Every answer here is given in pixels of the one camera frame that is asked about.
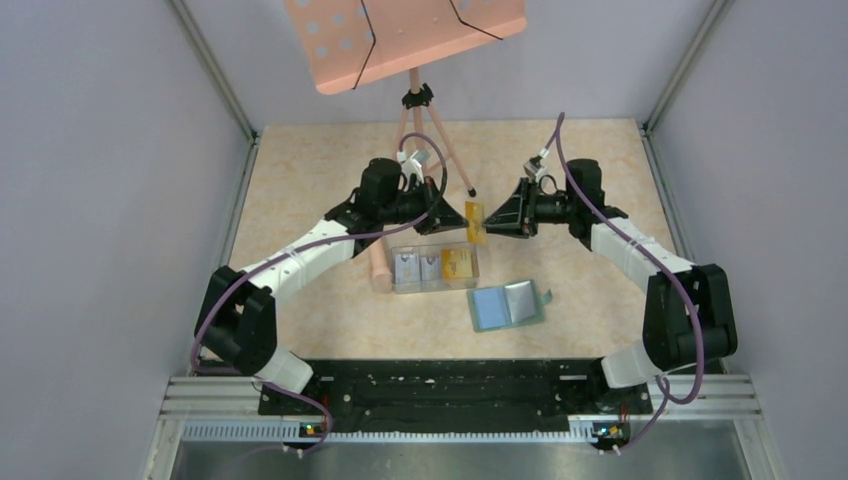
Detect white cards in box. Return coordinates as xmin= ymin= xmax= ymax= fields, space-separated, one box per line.
xmin=393 ymin=252 xmax=442 ymax=285

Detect clear plastic card box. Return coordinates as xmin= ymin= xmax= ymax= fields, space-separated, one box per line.
xmin=390 ymin=242 xmax=480 ymax=294

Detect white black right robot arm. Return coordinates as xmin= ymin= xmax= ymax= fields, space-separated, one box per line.
xmin=483 ymin=159 xmax=738 ymax=412

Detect aluminium front rail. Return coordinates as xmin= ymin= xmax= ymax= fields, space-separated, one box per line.
xmin=159 ymin=375 xmax=762 ymax=444

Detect gold VIP credit card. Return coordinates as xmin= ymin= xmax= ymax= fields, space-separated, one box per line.
xmin=465 ymin=201 xmax=487 ymax=245

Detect pink music stand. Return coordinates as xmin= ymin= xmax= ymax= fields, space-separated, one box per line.
xmin=282 ymin=0 xmax=529 ymax=199

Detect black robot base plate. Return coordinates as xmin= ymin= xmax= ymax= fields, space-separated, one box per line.
xmin=259 ymin=359 xmax=653 ymax=432

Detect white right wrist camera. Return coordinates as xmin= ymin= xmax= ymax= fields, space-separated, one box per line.
xmin=523 ymin=148 xmax=549 ymax=183

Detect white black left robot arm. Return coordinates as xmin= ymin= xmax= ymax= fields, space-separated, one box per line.
xmin=192 ymin=158 xmax=469 ymax=414

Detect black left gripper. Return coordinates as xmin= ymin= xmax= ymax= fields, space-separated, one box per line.
xmin=380 ymin=176 xmax=469 ymax=235

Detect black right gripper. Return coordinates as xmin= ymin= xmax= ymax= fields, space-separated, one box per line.
xmin=482 ymin=178 xmax=576 ymax=239

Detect yellow card in box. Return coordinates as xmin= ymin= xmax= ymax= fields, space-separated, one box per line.
xmin=441 ymin=247 xmax=478 ymax=280

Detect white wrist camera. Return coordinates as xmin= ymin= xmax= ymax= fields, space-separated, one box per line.
xmin=523 ymin=148 xmax=549 ymax=183
xmin=395 ymin=149 xmax=430 ymax=184

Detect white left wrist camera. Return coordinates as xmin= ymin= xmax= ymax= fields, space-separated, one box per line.
xmin=395 ymin=149 xmax=430 ymax=184

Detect green leather card holder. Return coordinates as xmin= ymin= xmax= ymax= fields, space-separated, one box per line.
xmin=466 ymin=279 xmax=553 ymax=333

